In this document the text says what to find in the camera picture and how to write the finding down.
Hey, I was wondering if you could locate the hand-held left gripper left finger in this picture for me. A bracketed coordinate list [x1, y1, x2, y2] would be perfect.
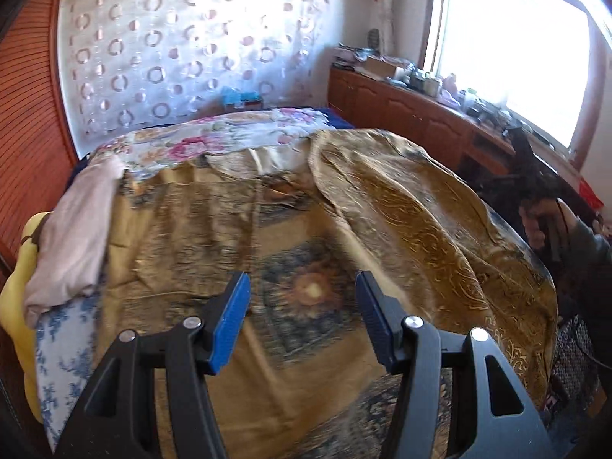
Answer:
[55, 272, 252, 459]

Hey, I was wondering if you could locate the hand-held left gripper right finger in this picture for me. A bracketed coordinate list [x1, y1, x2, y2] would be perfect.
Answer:
[355, 270, 558, 459]

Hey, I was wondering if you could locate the golden patterned cloth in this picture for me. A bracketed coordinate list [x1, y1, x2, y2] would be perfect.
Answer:
[103, 129, 560, 459]

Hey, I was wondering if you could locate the person's right hand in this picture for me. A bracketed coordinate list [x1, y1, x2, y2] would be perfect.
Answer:
[521, 198, 579, 259]

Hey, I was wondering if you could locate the red bag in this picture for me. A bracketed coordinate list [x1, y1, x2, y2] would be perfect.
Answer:
[578, 179, 603, 207]

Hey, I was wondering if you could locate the pink figurine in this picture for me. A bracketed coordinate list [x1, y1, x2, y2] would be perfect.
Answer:
[440, 74, 462, 103]

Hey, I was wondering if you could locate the window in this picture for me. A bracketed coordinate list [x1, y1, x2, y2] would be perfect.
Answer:
[423, 0, 608, 163]

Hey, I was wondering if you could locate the wooden cabinet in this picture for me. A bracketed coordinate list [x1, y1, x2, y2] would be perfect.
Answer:
[327, 67, 517, 173]

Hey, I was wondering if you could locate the blue floral bed sheet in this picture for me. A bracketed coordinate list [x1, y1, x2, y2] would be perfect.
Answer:
[36, 291, 103, 436]

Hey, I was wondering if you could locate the folded pale pink cloth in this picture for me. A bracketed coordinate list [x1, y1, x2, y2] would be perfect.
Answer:
[24, 155, 127, 328]

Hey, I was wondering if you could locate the cardboard box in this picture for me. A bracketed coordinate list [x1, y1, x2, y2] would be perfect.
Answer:
[356, 55, 405, 80]

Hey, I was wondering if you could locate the pink floral quilt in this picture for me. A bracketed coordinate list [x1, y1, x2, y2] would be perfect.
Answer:
[91, 107, 335, 182]

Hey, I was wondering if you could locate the dark blue mattress cover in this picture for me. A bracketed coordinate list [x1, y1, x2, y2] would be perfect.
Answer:
[320, 107, 355, 130]

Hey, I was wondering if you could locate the lace window curtain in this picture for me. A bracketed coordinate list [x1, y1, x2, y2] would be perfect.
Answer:
[368, 0, 441, 58]

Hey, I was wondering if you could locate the black circle patterned bag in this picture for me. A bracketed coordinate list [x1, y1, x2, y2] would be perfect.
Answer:
[550, 316, 601, 409]

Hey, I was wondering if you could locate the yellow pillow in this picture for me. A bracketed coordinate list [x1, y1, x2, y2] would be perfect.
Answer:
[0, 213, 53, 424]

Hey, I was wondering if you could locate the blue tissue pack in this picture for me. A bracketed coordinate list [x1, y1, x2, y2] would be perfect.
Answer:
[222, 87, 264, 108]

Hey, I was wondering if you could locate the brown slatted wooden panel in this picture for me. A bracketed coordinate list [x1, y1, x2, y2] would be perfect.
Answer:
[0, 0, 80, 269]

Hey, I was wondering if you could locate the circle patterned sheer curtain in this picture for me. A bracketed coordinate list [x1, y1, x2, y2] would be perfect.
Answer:
[57, 0, 335, 142]

